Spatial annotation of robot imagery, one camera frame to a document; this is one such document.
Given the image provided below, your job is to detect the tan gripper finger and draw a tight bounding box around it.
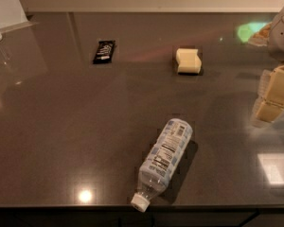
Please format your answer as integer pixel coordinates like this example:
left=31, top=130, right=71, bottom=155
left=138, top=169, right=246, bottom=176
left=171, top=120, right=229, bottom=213
left=258, top=64, right=284, bottom=106
left=252, top=97, right=284, bottom=123

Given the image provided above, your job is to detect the yellow sponge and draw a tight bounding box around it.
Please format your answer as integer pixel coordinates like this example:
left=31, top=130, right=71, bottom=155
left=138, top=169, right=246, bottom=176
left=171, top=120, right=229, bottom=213
left=176, top=48, right=202, bottom=74

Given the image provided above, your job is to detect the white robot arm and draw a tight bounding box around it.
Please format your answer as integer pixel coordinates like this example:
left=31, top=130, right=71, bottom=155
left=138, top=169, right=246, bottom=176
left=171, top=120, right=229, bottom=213
left=248, top=7, right=284, bottom=128

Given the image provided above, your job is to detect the blue plastic water bottle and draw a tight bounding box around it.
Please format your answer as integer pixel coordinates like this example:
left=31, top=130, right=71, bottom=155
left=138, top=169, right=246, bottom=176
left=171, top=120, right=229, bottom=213
left=131, top=118, right=193, bottom=213

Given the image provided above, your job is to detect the green and orange chip bag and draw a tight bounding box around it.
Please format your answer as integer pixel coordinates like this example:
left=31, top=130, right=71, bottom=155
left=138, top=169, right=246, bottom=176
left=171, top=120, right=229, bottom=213
left=237, top=22, right=272, bottom=46

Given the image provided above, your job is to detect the black snack bar wrapper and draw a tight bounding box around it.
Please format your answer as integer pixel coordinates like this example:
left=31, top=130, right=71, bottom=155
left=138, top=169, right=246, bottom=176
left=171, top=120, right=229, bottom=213
left=93, top=41, right=115, bottom=64

